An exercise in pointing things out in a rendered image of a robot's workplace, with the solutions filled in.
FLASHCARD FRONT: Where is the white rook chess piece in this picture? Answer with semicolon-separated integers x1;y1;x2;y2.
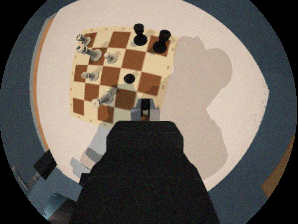
76;34;91;46

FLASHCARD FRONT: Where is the white chess king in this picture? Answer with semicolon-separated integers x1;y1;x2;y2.
76;44;102;61

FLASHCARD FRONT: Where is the white chess queen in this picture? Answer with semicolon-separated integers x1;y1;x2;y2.
91;91;113;109

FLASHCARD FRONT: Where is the small chessboard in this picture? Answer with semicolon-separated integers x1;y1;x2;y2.
69;26;179;129

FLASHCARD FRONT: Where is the white pawn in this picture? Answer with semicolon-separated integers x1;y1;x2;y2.
104;52;117;64

